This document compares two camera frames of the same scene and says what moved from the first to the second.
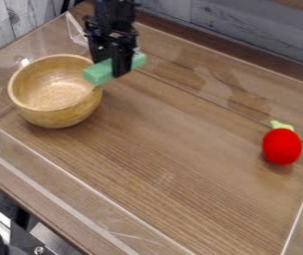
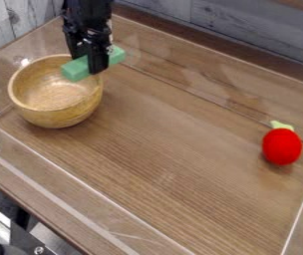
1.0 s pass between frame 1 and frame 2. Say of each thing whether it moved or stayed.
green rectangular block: moved
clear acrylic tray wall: stayed
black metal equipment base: stayed
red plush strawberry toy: stayed
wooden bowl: stayed
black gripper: moved
